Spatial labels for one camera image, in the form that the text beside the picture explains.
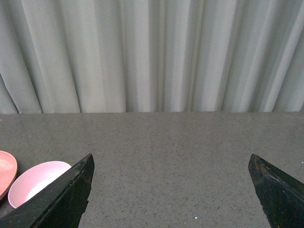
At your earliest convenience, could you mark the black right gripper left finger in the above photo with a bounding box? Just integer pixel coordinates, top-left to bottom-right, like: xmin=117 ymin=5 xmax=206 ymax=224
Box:
xmin=0 ymin=154 xmax=94 ymax=228

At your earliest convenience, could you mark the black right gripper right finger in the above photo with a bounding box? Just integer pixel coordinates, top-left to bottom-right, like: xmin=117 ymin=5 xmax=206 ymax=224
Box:
xmin=248 ymin=154 xmax=304 ymax=228

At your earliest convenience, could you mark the light pink bowl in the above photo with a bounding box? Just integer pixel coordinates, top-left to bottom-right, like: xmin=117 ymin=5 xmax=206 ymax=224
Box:
xmin=8 ymin=161 xmax=71 ymax=209

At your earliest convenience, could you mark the pink round plate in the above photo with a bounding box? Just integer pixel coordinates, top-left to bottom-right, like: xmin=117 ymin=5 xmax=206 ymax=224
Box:
xmin=0 ymin=151 xmax=18 ymax=199

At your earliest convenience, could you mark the grey-green curtain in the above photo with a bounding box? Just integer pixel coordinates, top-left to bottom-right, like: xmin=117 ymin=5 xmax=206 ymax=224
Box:
xmin=0 ymin=0 xmax=304 ymax=114

